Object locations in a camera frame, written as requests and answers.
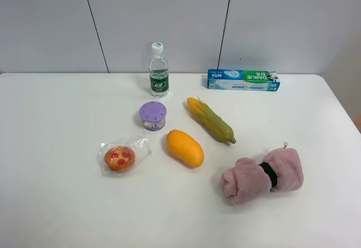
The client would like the clear water bottle green label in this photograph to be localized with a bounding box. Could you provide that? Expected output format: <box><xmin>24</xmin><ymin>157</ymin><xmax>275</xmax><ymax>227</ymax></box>
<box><xmin>148</xmin><ymin>42</ymin><xmax>169</xmax><ymax>98</ymax></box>

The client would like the yellow orange mango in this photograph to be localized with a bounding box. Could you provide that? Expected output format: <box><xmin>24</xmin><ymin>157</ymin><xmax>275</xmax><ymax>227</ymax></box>
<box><xmin>166</xmin><ymin>130</ymin><xmax>204</xmax><ymax>168</ymax></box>

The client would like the wrapped fruit tart pastry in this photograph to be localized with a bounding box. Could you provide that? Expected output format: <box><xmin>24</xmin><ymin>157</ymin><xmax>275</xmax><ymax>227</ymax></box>
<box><xmin>96</xmin><ymin>134</ymin><xmax>152</xmax><ymax>178</ymax></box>

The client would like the purple lid air freshener jar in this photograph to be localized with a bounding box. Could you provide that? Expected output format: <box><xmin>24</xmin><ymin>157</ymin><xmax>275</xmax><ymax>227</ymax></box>
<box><xmin>139</xmin><ymin>101</ymin><xmax>167</xmax><ymax>131</ymax></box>

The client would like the rolled pink towel black band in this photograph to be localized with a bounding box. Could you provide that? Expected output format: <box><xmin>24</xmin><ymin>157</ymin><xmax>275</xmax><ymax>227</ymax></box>
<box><xmin>221</xmin><ymin>143</ymin><xmax>304</xmax><ymax>205</ymax></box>

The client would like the blue green toothpaste box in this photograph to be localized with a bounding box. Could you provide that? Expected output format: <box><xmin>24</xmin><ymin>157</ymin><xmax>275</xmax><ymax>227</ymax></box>
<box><xmin>208</xmin><ymin>69</ymin><xmax>280</xmax><ymax>92</ymax></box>

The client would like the toy corn cob green husk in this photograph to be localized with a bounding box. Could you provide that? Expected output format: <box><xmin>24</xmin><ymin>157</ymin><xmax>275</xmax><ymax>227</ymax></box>
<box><xmin>187</xmin><ymin>97</ymin><xmax>236</xmax><ymax>144</ymax></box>

